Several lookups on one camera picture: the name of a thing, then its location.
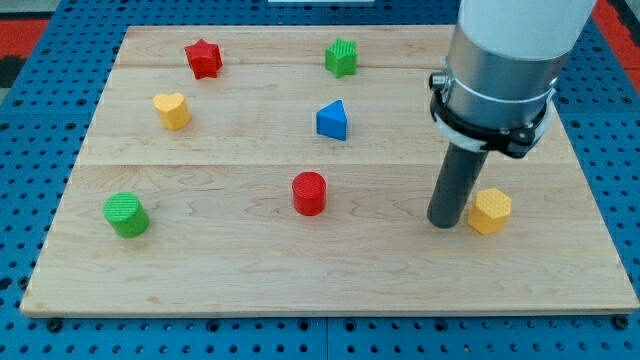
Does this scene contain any green cylinder block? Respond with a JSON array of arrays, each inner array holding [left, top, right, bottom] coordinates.
[[103, 192, 150, 238]]

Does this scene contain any red star block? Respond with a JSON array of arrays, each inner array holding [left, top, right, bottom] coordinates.
[[184, 39, 223, 80]]

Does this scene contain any blue triangle block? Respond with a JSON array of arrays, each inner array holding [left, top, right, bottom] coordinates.
[[316, 99, 348, 141]]

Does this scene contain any green star block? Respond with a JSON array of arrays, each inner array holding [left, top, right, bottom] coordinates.
[[325, 38, 358, 78]]

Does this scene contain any wooden board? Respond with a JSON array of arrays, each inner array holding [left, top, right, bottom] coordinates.
[[21, 25, 639, 318]]

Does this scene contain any yellow heart block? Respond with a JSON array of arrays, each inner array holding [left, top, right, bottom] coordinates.
[[152, 93, 192, 131]]

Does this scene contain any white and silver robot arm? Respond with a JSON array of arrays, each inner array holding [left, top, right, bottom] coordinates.
[[429, 0, 596, 158]]

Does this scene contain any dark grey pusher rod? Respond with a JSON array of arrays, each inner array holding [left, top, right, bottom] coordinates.
[[427, 143, 488, 229]]

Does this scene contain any yellow hexagon block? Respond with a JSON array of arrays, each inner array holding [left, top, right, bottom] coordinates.
[[467, 188, 512, 235]]

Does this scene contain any red cylinder block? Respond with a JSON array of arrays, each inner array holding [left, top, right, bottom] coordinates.
[[291, 171, 327, 216]]

